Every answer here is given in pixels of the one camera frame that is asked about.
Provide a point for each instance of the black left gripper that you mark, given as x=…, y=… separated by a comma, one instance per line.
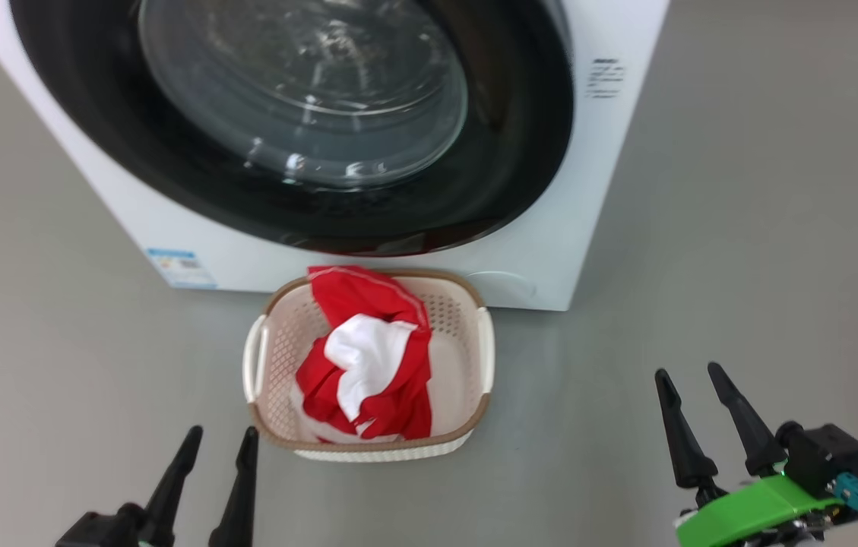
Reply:
x=98, y=530

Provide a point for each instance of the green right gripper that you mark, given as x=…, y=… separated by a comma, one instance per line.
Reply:
x=755, y=513

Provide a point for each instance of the red and white garment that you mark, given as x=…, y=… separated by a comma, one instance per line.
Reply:
x=368, y=304

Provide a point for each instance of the round glass washer door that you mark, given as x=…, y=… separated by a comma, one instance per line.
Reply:
x=307, y=99

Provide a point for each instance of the cream perforated laundry basket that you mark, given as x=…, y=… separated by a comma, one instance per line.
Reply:
x=459, y=365

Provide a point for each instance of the white front-load washing machine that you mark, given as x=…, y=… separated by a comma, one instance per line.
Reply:
x=603, y=190

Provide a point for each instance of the blue energy label sticker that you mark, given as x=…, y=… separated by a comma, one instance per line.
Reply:
x=182, y=267

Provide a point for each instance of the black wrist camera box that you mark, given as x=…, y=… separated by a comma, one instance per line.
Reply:
x=824, y=456

